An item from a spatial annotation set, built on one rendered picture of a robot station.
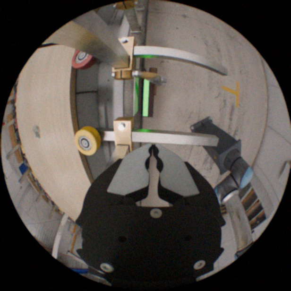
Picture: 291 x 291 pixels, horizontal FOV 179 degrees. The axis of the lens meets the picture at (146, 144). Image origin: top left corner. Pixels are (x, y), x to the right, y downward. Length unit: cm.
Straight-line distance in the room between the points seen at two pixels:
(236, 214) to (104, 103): 97
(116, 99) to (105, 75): 15
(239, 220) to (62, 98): 93
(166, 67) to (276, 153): 264
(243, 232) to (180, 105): 126
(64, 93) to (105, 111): 30
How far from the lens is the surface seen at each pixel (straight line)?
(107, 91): 55
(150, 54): 29
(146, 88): 42
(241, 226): 70
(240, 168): 78
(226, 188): 76
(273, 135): 275
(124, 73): 27
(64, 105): 33
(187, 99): 120
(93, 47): 15
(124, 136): 29
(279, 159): 269
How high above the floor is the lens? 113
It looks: 62 degrees down
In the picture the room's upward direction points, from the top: 176 degrees counter-clockwise
